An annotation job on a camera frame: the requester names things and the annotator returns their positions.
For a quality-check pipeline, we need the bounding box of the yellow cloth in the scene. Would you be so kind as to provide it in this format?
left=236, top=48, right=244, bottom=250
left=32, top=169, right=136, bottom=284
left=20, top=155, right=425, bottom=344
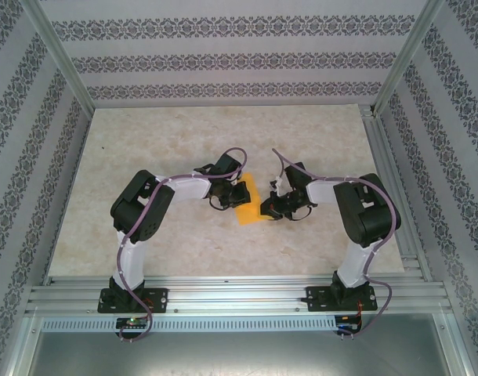
left=235, top=173, right=266, bottom=226

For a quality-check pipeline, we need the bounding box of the grey metal sheet panel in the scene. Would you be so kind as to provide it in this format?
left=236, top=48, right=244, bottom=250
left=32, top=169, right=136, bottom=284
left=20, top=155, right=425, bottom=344
left=29, top=330, right=455, bottom=376

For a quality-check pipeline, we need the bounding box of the aluminium mounting rail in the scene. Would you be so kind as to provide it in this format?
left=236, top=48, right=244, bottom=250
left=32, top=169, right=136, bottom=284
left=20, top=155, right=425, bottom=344
left=25, top=275, right=450, bottom=315

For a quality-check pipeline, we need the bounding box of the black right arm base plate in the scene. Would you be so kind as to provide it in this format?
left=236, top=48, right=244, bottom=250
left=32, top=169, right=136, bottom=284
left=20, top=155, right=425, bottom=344
left=306, top=285, right=379, bottom=313

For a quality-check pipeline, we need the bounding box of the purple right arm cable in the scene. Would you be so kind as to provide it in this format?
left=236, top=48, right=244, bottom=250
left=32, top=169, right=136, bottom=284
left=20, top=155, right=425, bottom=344
left=272, top=147, right=404, bottom=340

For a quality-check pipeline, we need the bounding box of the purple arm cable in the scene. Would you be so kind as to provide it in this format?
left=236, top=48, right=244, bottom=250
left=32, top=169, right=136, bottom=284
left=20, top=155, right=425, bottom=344
left=117, top=147, right=250, bottom=344
left=272, top=147, right=404, bottom=340

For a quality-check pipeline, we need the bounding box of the aluminium side rail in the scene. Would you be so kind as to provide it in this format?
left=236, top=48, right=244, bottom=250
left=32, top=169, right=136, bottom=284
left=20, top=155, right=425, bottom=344
left=360, top=104, right=434, bottom=282

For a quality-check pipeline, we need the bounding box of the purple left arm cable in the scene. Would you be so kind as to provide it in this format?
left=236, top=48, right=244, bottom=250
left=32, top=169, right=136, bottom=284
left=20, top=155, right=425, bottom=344
left=117, top=147, right=250, bottom=344

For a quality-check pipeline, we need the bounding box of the slotted grey cable duct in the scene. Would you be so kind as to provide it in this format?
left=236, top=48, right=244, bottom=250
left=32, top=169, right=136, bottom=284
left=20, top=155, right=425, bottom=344
left=41, top=316, right=338, bottom=331

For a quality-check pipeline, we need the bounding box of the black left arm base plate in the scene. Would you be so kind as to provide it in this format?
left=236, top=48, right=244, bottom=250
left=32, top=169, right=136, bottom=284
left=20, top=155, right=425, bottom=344
left=99, top=287, right=169, bottom=314

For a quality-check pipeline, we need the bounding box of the aluminium frame post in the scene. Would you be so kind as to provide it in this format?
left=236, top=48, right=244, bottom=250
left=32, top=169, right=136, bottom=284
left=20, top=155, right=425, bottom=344
left=373, top=0, right=446, bottom=117
left=3, top=313, right=42, bottom=376
left=24, top=0, right=96, bottom=115
left=433, top=313, right=473, bottom=376

